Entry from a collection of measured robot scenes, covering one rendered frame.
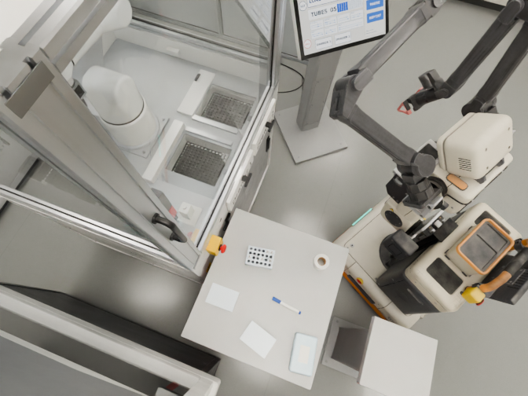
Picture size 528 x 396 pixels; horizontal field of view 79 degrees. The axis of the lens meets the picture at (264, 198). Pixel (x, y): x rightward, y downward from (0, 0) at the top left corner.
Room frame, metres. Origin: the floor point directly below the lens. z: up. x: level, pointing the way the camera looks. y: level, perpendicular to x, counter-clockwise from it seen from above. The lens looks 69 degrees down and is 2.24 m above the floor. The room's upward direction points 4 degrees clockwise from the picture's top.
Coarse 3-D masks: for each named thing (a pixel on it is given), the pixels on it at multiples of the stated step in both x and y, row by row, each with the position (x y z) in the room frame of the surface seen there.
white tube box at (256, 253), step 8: (248, 248) 0.31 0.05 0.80; (256, 248) 0.32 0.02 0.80; (264, 248) 0.32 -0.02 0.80; (256, 256) 0.28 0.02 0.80; (264, 256) 0.28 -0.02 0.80; (272, 256) 0.28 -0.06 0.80; (248, 264) 0.24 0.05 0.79; (256, 264) 0.24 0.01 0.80; (264, 264) 0.25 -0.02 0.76; (272, 264) 0.25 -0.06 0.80
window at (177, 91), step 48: (144, 0) 0.44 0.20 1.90; (192, 0) 0.56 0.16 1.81; (240, 0) 0.78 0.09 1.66; (96, 48) 0.32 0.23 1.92; (144, 48) 0.40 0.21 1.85; (192, 48) 0.53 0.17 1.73; (240, 48) 0.76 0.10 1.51; (96, 96) 0.28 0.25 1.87; (144, 96) 0.36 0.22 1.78; (192, 96) 0.49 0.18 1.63; (240, 96) 0.74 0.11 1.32; (144, 144) 0.31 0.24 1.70; (192, 144) 0.43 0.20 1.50; (240, 144) 0.71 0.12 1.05; (192, 192) 0.36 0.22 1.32; (192, 240) 0.27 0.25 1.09
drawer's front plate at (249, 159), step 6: (252, 150) 0.75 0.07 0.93; (246, 156) 0.72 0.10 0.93; (252, 156) 0.74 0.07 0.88; (246, 162) 0.69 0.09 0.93; (252, 162) 0.74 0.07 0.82; (246, 168) 0.67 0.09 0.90; (240, 174) 0.62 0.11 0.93; (246, 174) 0.66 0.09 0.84; (240, 180) 0.60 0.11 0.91; (234, 186) 0.56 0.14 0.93; (240, 186) 0.60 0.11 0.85; (234, 192) 0.53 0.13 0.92; (228, 198) 0.50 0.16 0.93; (234, 198) 0.53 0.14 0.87; (228, 204) 0.48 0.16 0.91
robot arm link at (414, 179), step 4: (404, 168) 0.54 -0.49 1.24; (408, 168) 0.53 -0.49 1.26; (404, 172) 0.53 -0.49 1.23; (408, 172) 0.52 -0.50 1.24; (404, 176) 0.52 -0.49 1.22; (408, 176) 0.51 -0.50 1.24; (412, 176) 0.50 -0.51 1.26; (416, 176) 0.51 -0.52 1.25; (404, 180) 0.51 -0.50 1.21; (408, 180) 0.50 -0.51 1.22; (412, 180) 0.49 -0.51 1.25; (416, 180) 0.50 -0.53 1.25
